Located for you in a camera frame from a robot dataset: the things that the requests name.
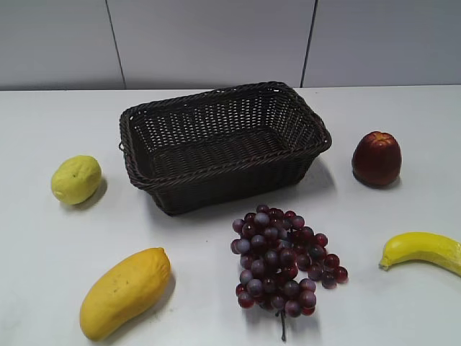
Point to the yellow mango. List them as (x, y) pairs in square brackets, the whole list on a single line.
[(124, 292)]

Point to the black woven basket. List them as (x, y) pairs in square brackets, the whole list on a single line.
[(226, 144)]

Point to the yellow banana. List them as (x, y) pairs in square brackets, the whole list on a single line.
[(436, 249)]

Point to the purple grape bunch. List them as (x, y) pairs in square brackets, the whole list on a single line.
[(282, 261)]

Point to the red apple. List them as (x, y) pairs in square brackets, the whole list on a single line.
[(377, 159)]

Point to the yellow lemon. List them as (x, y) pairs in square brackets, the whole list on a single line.
[(76, 179)]

